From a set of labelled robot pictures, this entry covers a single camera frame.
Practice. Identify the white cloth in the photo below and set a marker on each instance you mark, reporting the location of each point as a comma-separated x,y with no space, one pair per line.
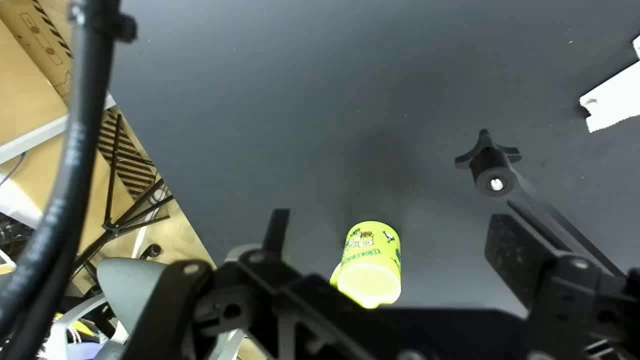
616,99

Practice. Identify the small black knob object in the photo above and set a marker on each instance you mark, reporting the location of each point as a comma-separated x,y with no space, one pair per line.
491,165

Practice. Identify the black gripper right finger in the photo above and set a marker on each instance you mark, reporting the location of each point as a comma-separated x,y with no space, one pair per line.
578,309

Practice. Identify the cardboard box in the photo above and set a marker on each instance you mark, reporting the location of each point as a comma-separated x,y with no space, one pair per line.
35,94

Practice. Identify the yellow green cup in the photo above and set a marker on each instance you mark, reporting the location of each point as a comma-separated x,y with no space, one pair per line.
370,264

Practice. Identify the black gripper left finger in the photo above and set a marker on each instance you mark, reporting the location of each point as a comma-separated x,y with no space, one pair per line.
288,315

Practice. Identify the black tripod stand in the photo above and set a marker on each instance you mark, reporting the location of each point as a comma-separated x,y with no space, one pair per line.
137,195

